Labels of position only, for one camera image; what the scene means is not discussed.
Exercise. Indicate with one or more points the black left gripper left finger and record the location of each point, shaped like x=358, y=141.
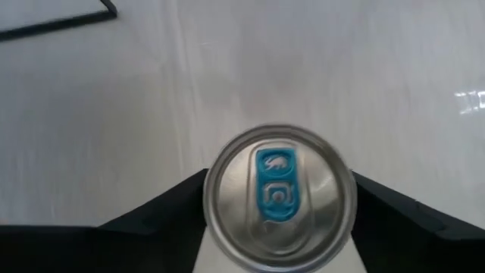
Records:
x=94, y=250

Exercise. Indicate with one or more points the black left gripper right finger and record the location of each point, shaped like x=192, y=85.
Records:
x=424, y=246

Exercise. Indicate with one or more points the silver blue Red Bull can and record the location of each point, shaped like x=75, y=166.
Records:
x=280, y=197

